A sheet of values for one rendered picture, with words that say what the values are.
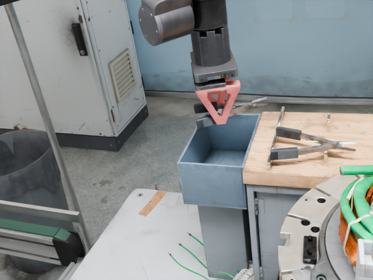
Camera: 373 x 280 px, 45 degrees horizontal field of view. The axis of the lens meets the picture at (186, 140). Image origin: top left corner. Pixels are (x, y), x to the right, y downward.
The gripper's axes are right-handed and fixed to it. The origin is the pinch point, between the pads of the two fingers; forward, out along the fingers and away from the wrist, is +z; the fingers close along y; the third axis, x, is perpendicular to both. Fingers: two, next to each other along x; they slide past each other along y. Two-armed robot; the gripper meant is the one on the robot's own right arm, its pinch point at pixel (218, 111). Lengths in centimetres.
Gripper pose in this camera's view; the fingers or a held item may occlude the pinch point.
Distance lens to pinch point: 74.9
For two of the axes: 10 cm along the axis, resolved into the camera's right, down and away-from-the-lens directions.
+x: 9.9, -1.5, -0.3
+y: 0.5, 5.1, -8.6
